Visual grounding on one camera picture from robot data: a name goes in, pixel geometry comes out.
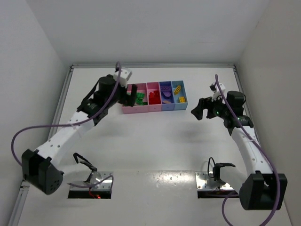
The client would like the purple flower lego brick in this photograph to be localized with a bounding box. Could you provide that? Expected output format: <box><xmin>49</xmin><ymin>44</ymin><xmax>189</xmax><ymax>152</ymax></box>
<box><xmin>162</xmin><ymin>92</ymin><xmax>171</xmax><ymax>99</ymax></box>

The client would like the yellow rounded lego brick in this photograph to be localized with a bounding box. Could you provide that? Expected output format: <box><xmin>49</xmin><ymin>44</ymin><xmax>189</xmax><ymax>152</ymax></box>
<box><xmin>178</xmin><ymin>96</ymin><xmax>186</xmax><ymax>103</ymax></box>

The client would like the dark blue bin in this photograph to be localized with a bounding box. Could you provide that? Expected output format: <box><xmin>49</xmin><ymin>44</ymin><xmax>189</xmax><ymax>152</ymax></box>
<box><xmin>159</xmin><ymin>81</ymin><xmax>175</xmax><ymax>111</ymax></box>

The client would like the green lego plate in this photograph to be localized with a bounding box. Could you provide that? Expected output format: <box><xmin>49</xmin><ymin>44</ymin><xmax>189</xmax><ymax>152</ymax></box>
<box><xmin>137</xmin><ymin>93</ymin><xmax>145</xmax><ymax>99</ymax></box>

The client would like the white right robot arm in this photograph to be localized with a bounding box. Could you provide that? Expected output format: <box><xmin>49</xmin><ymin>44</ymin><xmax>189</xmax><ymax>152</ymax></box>
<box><xmin>191</xmin><ymin>91</ymin><xmax>287</xmax><ymax>210</ymax></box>

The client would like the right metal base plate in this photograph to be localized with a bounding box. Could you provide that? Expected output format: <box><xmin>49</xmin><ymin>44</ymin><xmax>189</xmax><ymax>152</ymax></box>
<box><xmin>195</xmin><ymin>171</ymin><xmax>239</xmax><ymax>199</ymax></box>

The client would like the small pink bin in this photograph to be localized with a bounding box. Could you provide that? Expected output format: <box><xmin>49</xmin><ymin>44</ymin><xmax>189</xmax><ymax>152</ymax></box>
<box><xmin>146</xmin><ymin>82</ymin><xmax>162</xmax><ymax>112</ymax></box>

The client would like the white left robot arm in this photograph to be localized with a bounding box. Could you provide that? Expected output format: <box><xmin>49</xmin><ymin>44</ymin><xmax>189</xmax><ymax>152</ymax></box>
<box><xmin>22</xmin><ymin>70</ymin><xmax>137</xmax><ymax>195</ymax></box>

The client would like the light blue bin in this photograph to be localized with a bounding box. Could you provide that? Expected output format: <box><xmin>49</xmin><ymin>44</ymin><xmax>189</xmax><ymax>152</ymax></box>
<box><xmin>171</xmin><ymin>81</ymin><xmax>188</xmax><ymax>111</ymax></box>

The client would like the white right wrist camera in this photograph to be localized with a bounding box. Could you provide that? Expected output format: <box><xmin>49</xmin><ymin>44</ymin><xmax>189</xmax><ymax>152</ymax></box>
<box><xmin>209</xmin><ymin>82</ymin><xmax>226</xmax><ymax>102</ymax></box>

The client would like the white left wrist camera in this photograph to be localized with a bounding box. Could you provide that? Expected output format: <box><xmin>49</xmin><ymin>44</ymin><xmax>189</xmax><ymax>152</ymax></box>
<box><xmin>119</xmin><ymin>67</ymin><xmax>132</xmax><ymax>88</ymax></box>

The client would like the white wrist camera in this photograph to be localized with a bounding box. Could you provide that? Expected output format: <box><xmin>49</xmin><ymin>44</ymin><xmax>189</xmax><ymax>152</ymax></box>
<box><xmin>209</xmin><ymin>82</ymin><xmax>226</xmax><ymax>102</ymax></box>
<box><xmin>119</xmin><ymin>67</ymin><xmax>132</xmax><ymax>88</ymax></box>

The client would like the purple rectangular lego brick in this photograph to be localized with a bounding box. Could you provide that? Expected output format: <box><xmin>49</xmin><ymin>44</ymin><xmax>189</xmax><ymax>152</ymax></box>
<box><xmin>160</xmin><ymin>86</ymin><xmax>171</xmax><ymax>91</ymax></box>

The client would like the metal base plate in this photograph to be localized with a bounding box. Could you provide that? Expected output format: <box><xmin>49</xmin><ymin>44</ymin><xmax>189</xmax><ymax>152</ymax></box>
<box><xmin>68</xmin><ymin>171</ymin><xmax>114</xmax><ymax>200</ymax></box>
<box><xmin>195</xmin><ymin>171</ymin><xmax>239</xmax><ymax>199</ymax></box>

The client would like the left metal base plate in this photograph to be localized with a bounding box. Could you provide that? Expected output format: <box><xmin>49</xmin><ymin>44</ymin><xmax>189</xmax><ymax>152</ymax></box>
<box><xmin>68</xmin><ymin>171</ymin><xmax>114</xmax><ymax>200</ymax></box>

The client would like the large pink bin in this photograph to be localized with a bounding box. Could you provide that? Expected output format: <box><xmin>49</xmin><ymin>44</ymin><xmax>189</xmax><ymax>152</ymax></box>
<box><xmin>122</xmin><ymin>83</ymin><xmax>149</xmax><ymax>114</ymax></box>

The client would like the red green yellow lego stack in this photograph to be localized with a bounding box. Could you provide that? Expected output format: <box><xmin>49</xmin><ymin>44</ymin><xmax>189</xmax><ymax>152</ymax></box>
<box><xmin>174</xmin><ymin>85</ymin><xmax>182</xmax><ymax>95</ymax></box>

